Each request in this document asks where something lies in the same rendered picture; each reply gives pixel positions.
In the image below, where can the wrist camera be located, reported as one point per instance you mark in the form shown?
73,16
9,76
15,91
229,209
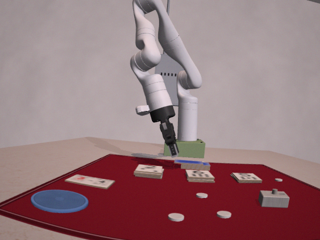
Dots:
142,110

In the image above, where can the white card pile two pips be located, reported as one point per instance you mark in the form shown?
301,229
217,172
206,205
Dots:
148,171

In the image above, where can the blue-backed plywood card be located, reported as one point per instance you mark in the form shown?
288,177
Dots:
185,161

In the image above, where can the pale wide rule card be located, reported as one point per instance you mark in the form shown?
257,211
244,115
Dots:
90,181

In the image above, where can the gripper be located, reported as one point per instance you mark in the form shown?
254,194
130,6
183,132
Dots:
162,114

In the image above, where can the grey block with peg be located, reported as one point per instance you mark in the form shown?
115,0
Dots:
274,200

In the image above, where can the grey thin pole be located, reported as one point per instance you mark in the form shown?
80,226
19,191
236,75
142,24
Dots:
168,3

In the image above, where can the blue flat disc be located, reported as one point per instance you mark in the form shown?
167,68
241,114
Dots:
60,200

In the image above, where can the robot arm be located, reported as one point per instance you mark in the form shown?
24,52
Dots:
155,95

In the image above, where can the white card pile five pips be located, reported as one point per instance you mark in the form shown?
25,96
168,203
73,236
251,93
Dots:
246,177

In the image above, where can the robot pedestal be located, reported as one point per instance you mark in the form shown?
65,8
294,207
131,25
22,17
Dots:
192,150

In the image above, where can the grey wall cabinet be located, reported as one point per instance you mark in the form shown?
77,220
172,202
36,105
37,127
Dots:
168,68

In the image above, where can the red felt mat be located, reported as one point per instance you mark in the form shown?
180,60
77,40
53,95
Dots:
125,200

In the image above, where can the pale beige stone table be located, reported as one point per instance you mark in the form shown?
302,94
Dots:
50,155

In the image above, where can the white round chip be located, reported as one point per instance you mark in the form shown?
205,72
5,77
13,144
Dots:
224,214
278,179
201,195
176,217

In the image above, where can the white card pile six pips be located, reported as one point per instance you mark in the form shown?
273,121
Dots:
200,175

